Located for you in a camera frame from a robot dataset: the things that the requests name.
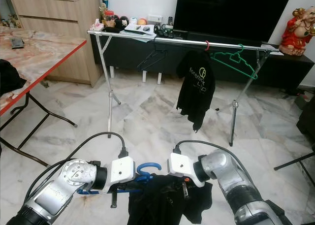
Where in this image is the black printed t-shirt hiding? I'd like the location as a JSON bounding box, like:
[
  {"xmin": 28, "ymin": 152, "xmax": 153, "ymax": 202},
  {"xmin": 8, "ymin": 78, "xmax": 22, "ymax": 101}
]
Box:
[
  {"xmin": 175, "ymin": 50, "xmax": 217, "ymax": 132},
  {"xmin": 126, "ymin": 173, "xmax": 214, "ymax": 225}
]

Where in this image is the blue clothes hanger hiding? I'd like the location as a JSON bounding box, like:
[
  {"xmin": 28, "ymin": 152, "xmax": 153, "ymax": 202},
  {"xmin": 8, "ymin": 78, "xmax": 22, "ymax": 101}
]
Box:
[{"xmin": 77, "ymin": 162, "xmax": 163, "ymax": 195}]

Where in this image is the green clothes hanger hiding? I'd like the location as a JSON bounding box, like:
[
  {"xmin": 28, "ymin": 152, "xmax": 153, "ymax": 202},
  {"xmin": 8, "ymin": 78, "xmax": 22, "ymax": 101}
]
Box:
[{"xmin": 209, "ymin": 44, "xmax": 259, "ymax": 80}]

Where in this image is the silver metal clothes rack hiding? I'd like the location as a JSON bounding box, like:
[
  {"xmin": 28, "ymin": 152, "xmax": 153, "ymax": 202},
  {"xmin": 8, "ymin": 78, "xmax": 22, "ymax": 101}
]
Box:
[{"xmin": 87, "ymin": 29, "xmax": 284, "ymax": 147}]

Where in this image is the black tv console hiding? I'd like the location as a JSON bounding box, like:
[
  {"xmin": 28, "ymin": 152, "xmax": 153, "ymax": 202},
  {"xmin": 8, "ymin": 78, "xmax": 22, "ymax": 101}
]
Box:
[{"xmin": 89, "ymin": 33, "xmax": 315, "ymax": 90}]

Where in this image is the green white mug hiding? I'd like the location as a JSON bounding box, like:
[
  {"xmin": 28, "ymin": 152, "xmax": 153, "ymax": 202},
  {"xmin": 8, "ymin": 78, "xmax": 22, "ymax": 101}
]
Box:
[{"xmin": 159, "ymin": 25, "xmax": 174, "ymax": 35}]

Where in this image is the stack of white papers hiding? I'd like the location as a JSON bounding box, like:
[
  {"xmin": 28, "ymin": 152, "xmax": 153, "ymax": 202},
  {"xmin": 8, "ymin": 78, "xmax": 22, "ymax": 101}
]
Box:
[{"xmin": 122, "ymin": 23, "xmax": 158, "ymax": 37}]

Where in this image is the crumpled black garment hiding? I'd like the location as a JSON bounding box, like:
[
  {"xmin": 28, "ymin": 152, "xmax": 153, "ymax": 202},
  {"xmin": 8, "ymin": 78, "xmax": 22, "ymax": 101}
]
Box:
[{"xmin": 0, "ymin": 59, "xmax": 28, "ymax": 95}]

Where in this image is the marble pattern folding table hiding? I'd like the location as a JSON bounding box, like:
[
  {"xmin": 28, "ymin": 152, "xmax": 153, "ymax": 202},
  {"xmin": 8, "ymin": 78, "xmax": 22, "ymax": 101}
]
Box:
[{"xmin": 0, "ymin": 26, "xmax": 87, "ymax": 167}]

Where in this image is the black mouse plush toy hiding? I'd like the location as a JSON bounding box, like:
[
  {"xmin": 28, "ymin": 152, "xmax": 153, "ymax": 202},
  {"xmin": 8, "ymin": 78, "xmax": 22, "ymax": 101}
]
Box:
[{"xmin": 114, "ymin": 16, "xmax": 128, "ymax": 30}]

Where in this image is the white socket plate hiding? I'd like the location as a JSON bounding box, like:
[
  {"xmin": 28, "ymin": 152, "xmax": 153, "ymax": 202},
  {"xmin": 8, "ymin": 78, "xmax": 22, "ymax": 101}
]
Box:
[{"xmin": 148, "ymin": 14, "xmax": 163, "ymax": 24}]

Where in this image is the jar with red lid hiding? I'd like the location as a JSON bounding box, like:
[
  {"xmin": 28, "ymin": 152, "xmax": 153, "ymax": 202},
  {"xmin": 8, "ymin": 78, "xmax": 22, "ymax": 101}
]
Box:
[{"xmin": 104, "ymin": 10, "xmax": 115, "ymax": 28}]

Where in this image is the black television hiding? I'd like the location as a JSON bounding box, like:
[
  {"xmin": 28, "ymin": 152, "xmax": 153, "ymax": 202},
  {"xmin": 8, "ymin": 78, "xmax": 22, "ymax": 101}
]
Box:
[{"xmin": 173, "ymin": 0, "xmax": 296, "ymax": 43}]

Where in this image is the light wooden cabinet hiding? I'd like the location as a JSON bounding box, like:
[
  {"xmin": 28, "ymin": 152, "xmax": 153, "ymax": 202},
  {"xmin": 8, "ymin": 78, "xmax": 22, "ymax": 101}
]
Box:
[{"xmin": 10, "ymin": 0, "xmax": 101, "ymax": 86}]

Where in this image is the red laughing buddha statue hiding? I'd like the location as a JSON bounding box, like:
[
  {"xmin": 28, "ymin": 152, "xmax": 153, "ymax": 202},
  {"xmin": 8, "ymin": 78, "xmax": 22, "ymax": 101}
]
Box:
[{"xmin": 280, "ymin": 7, "xmax": 315, "ymax": 56}]

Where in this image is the black display cabinet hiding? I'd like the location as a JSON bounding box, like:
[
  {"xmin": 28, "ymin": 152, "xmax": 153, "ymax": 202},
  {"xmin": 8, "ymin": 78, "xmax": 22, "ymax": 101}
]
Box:
[{"xmin": 0, "ymin": 0, "xmax": 13, "ymax": 26}]

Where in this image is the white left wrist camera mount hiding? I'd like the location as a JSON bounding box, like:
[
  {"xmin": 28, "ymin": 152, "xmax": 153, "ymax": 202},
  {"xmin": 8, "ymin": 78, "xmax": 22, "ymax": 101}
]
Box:
[{"xmin": 110, "ymin": 156, "xmax": 136, "ymax": 184}]

